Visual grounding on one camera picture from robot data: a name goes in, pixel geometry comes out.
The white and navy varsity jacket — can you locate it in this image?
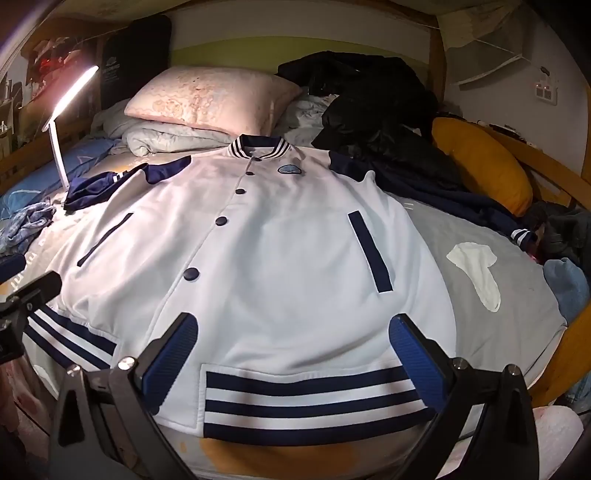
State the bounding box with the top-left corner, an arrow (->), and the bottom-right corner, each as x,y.
23,134 -> 539,439

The black puffer jacket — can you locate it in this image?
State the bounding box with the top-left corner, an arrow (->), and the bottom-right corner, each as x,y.
277,52 -> 467,190

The grey printed bed sheet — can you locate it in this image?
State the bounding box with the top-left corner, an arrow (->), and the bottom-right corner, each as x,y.
9,185 -> 570,480

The blue plaid cloth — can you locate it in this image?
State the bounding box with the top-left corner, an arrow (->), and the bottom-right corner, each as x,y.
0,203 -> 57,256

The blue printed cushion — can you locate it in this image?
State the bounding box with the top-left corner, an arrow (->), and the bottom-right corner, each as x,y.
0,138 -> 117,219

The dark cloth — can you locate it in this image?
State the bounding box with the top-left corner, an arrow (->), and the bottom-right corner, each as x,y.
526,203 -> 591,268

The pale blue quilt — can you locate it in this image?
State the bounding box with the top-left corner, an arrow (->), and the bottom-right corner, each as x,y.
90,88 -> 343,156

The pink printed pillow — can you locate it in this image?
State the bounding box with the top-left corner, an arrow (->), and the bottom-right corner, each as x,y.
124,65 -> 303,137

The white desk lamp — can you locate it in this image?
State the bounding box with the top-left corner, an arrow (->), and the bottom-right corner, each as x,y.
44,65 -> 100,204

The pink cloth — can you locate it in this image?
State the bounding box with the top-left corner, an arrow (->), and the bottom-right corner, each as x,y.
530,406 -> 585,480

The yellow long pillow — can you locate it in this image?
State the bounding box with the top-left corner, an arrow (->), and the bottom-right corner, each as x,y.
431,117 -> 535,217

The white hanging net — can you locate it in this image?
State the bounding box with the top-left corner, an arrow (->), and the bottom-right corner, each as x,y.
445,0 -> 526,86

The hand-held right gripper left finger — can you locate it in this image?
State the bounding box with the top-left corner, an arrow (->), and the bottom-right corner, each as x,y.
48,313 -> 200,480

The black upright cushion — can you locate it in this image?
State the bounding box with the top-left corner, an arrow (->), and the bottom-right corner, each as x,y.
99,15 -> 172,112

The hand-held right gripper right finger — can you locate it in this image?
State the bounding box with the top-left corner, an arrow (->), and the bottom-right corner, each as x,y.
389,314 -> 542,480

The light blue cloth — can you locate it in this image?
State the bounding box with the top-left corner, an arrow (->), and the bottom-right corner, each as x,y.
544,258 -> 591,325

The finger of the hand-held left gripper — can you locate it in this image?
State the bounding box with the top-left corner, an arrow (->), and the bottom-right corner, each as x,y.
7,271 -> 62,308
0,253 -> 27,280

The cluttered shelf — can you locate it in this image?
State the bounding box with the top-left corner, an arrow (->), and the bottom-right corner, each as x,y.
0,28 -> 103,139

